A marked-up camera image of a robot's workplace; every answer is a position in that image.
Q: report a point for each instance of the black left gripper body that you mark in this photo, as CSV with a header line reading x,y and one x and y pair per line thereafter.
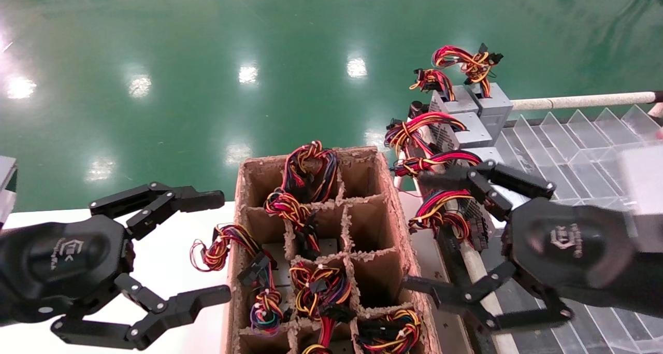
x,y
57,266

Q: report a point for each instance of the black pipe corner joint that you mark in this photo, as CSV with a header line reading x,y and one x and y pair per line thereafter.
x,y
417,109
659,95

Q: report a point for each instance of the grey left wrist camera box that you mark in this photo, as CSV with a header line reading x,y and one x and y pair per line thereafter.
x,y
5,203

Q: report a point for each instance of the dark workbench frame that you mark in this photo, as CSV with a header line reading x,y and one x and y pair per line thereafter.
x,y
455,260

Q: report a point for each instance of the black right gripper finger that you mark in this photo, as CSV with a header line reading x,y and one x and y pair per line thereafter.
x,y
440,294
456,176

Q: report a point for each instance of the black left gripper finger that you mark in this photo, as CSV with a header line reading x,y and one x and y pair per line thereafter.
x,y
171,196
191,302

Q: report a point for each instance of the clear acrylic divided tray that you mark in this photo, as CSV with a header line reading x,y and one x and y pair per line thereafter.
x,y
570,157

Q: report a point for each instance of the brown cardboard divider box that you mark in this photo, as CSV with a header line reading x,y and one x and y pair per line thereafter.
x,y
370,224

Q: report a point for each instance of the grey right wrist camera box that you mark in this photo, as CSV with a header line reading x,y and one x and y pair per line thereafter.
x,y
645,180

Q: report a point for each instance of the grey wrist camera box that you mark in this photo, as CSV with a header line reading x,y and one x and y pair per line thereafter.
x,y
5,203
645,180

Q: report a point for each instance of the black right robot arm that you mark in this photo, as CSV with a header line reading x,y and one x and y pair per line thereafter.
x,y
642,286

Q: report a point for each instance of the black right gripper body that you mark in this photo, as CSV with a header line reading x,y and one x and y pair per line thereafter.
x,y
564,245

